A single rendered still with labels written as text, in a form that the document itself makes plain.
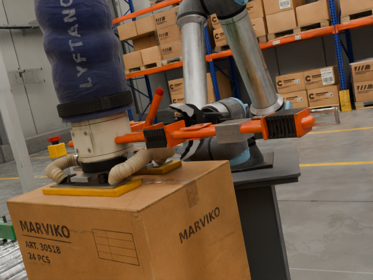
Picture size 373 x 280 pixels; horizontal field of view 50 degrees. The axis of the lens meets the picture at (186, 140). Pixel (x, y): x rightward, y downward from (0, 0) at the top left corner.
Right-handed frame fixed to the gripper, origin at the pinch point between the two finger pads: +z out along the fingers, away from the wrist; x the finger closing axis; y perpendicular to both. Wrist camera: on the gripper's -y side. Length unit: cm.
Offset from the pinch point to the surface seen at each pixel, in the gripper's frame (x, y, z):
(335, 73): -36, 151, -716
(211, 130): 0.4, -13.1, 3.4
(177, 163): -11.5, 11.7, -12.4
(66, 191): -11.6, 33.7, 14.0
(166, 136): 0.0, 0.4, 4.3
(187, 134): -0.1, -5.9, 3.4
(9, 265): -53, 112, -2
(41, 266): -34, 47, 20
